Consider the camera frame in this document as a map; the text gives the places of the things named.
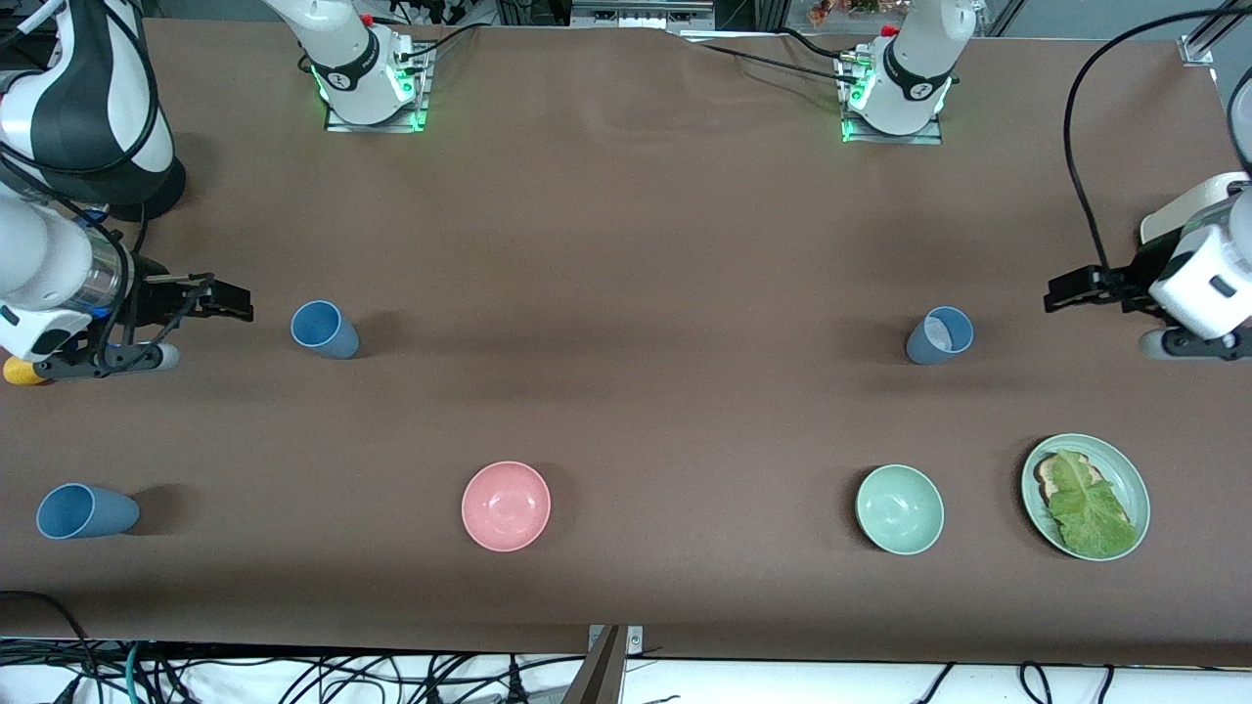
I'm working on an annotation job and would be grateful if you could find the blue plastic cup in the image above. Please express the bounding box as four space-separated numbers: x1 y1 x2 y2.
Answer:
906 306 975 366
36 483 141 541
291 300 360 360

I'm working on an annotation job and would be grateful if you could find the black pot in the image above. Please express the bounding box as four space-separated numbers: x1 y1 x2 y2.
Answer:
98 156 188 223

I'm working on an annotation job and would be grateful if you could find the toast slice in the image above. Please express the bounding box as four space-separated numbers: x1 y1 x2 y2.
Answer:
1035 452 1136 529

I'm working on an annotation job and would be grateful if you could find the green plate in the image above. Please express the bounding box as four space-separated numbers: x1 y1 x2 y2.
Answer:
1021 433 1151 562

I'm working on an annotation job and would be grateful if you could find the green lettuce leaf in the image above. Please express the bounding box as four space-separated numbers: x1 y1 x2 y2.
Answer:
1047 450 1140 558

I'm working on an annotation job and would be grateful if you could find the mint green bowl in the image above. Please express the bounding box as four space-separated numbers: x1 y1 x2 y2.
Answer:
855 463 946 556

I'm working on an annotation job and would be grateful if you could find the pink bowl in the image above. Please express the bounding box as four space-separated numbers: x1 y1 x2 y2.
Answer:
461 461 552 553

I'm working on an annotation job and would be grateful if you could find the table cover sheet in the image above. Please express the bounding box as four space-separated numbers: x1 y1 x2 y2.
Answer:
0 18 1252 671

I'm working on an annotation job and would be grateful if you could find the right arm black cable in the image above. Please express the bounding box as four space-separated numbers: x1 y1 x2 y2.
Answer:
0 0 214 377

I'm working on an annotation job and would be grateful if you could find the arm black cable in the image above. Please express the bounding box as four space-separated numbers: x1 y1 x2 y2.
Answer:
0 0 214 377
1064 8 1252 275

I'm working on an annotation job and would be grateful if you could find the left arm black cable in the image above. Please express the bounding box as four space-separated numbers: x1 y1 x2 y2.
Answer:
1064 8 1252 275

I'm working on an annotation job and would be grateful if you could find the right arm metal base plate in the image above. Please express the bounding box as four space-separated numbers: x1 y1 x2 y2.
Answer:
325 44 432 133

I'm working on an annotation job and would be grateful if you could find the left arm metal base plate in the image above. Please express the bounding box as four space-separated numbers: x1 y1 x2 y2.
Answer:
841 54 945 146

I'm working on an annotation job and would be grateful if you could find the aluminium frame profile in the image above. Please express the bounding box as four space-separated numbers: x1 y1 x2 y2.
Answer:
1179 0 1252 67

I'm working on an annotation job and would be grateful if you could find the black floor cable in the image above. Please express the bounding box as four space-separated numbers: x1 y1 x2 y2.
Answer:
0 590 104 704

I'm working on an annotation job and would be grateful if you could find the black base cable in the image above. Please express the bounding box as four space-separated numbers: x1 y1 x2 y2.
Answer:
781 27 864 62
391 22 482 62
696 41 854 84

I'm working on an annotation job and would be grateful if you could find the grey metal frame beam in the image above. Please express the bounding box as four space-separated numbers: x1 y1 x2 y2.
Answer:
570 0 717 30

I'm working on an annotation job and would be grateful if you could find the small metal bracket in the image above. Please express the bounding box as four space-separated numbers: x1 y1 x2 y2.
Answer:
588 625 645 656

